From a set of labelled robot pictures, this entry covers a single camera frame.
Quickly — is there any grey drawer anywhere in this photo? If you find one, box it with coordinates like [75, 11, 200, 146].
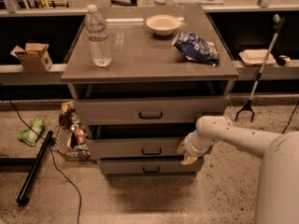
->
[88, 137, 183, 159]
[98, 156, 204, 177]
[74, 97, 228, 125]

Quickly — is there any white takeout container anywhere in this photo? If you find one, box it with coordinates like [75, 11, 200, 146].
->
[239, 49, 267, 66]

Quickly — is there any wire basket with trash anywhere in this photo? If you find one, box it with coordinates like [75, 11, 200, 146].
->
[54, 101, 93, 161]

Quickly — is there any green snack bag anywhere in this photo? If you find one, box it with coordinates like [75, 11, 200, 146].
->
[17, 118, 45, 147]

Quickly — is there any white paper bowl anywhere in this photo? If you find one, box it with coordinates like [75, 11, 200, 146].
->
[146, 15, 180, 36]

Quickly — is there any yellow black tape measure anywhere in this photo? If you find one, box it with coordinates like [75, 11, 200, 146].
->
[277, 55, 291, 66]

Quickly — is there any grabber reacher tool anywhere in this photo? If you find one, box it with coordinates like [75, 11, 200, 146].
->
[235, 14, 285, 121]

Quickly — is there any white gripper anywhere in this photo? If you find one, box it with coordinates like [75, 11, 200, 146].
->
[178, 132, 215, 165]

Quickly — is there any black power adapter cable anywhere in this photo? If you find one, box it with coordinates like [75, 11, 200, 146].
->
[281, 100, 299, 134]

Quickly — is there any black floor cable left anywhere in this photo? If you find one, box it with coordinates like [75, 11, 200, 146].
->
[0, 83, 83, 224]

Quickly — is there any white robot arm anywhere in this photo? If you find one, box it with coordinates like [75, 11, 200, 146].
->
[178, 116, 299, 224]

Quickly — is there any clear plastic water bottle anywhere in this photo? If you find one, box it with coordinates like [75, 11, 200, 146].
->
[84, 4, 111, 67]

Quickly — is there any grey top drawer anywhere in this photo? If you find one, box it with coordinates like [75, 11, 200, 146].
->
[74, 97, 228, 125]

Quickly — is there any grey drawer cabinet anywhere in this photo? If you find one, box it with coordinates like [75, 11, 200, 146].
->
[61, 5, 240, 179]

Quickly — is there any small cardboard box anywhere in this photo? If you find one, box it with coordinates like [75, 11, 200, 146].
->
[10, 43, 52, 73]

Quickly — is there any grey bottom drawer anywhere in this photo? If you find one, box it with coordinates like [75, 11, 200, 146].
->
[98, 156, 204, 177]

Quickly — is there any blue chip bag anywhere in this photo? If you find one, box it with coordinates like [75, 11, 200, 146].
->
[172, 32, 220, 66]

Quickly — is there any black table leg left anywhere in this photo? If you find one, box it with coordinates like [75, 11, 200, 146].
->
[17, 131, 53, 206]

